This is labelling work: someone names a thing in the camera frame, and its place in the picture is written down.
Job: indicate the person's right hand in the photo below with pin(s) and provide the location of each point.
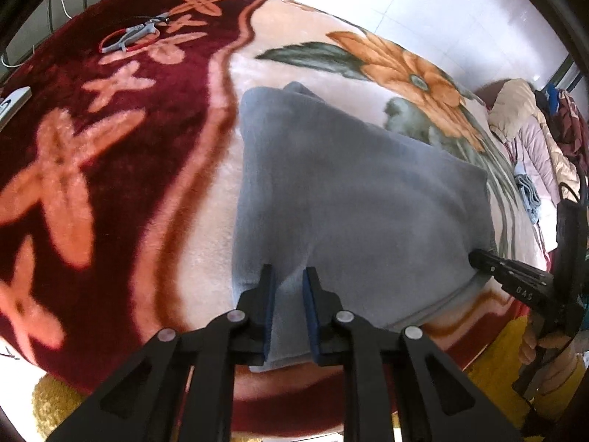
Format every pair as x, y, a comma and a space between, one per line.
554, 341

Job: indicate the person's yellow fleece clothing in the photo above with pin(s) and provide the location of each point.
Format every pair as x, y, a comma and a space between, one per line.
492, 363

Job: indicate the dark red clothing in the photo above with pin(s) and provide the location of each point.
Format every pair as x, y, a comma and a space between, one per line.
573, 124

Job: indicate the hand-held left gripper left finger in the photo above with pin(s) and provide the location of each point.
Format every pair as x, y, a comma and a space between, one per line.
270, 304

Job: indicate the floral plush blanket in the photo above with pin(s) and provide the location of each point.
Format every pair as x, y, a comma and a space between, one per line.
138, 193

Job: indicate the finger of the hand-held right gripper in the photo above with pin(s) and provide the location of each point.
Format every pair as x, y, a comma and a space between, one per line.
510, 271

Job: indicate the grey fleece pants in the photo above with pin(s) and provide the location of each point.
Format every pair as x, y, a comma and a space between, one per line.
349, 193

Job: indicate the pink padded jacket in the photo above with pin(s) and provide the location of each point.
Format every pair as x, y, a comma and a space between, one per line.
547, 156

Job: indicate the white flat device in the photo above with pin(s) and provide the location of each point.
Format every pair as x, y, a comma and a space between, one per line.
11, 103

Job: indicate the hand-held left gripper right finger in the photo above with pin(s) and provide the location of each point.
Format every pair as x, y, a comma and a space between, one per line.
309, 304

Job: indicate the blue-grey folded cloth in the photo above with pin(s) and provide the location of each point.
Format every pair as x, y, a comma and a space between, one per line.
527, 195

